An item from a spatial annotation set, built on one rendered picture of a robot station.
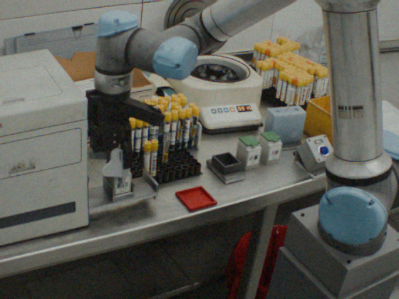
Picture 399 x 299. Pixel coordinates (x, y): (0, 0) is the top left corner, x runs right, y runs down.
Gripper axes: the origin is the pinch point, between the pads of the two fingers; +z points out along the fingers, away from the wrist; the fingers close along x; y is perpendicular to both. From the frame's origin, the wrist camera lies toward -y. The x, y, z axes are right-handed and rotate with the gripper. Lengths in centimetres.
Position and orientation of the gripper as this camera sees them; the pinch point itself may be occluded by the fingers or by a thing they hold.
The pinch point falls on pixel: (118, 173)
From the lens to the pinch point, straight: 122.2
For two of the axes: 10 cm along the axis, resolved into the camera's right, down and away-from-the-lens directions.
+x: 5.1, 4.9, -7.1
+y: -8.5, 1.9, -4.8
